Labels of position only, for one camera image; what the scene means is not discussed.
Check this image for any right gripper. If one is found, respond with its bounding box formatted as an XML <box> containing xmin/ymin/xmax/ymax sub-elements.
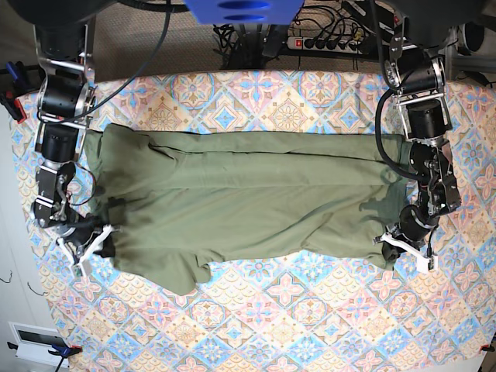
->
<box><xmin>56</xmin><ymin>215</ymin><xmax>120</xmax><ymax>267</ymax></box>

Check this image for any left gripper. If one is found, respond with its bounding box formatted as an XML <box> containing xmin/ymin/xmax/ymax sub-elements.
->
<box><xmin>374</xmin><ymin>205</ymin><xmax>438</xmax><ymax>264</ymax></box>

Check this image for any green t-shirt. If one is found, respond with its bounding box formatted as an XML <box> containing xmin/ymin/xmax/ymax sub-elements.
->
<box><xmin>84</xmin><ymin>124</ymin><xmax>406</xmax><ymax>295</ymax></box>

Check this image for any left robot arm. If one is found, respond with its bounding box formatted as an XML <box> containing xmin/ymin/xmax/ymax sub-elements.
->
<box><xmin>375</xmin><ymin>1</ymin><xmax>461</xmax><ymax>274</ymax></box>

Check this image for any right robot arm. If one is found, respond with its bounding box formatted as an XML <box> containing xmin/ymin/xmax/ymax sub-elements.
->
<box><xmin>31</xmin><ymin>13</ymin><xmax>114</xmax><ymax>276</ymax></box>

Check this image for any patterned tablecloth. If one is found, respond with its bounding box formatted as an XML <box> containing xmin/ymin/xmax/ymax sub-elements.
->
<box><xmin>27</xmin><ymin>71</ymin><xmax>495</xmax><ymax>371</ymax></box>

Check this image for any red clamp bottom right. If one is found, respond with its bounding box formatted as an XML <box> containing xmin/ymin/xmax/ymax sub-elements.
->
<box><xmin>480</xmin><ymin>344</ymin><xmax>495</xmax><ymax>353</ymax></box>

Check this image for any red black clamp left top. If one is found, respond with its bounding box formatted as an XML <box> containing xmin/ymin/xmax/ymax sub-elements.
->
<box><xmin>0</xmin><ymin>91</ymin><xmax>26</xmax><ymax>123</ymax></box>

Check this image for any blue clamp top left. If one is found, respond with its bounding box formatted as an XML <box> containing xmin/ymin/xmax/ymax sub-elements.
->
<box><xmin>5</xmin><ymin>61</ymin><xmax>25</xmax><ymax>92</ymax></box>

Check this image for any white power strip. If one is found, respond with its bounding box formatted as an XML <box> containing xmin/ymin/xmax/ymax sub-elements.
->
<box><xmin>286</xmin><ymin>36</ymin><xmax>360</xmax><ymax>54</ymax></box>

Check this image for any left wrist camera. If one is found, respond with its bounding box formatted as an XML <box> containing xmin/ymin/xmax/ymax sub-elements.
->
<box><xmin>416</xmin><ymin>254</ymin><xmax>439</xmax><ymax>274</ymax></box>

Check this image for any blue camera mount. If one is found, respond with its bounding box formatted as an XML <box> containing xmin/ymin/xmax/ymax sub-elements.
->
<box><xmin>184</xmin><ymin>0</ymin><xmax>304</xmax><ymax>25</ymax></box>

